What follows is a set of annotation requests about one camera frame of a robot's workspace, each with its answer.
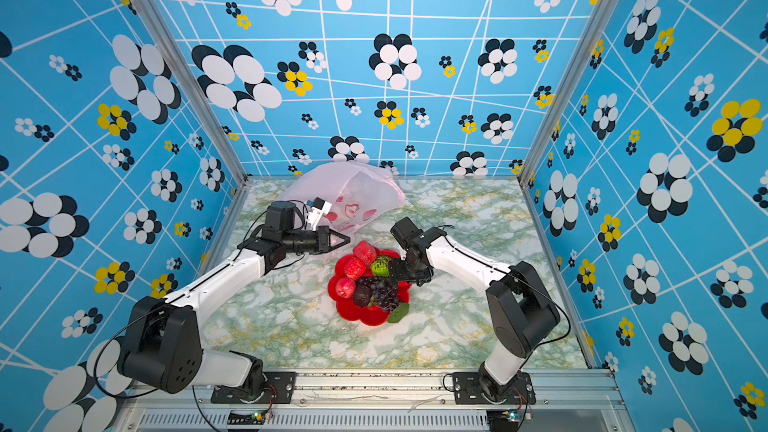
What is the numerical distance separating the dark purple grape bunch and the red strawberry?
0.8 inches

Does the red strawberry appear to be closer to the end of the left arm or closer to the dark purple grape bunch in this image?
the dark purple grape bunch

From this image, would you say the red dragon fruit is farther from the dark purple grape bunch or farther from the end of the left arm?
the end of the left arm

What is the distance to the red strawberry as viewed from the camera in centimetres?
89

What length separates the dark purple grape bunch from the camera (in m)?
0.84

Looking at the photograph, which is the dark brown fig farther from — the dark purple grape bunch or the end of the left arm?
the end of the left arm

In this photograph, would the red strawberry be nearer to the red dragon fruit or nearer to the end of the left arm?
the red dragon fruit

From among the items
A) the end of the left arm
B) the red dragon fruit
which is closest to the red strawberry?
the red dragon fruit

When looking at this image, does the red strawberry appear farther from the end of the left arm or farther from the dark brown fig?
the end of the left arm

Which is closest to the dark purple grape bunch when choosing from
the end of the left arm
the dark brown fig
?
the dark brown fig
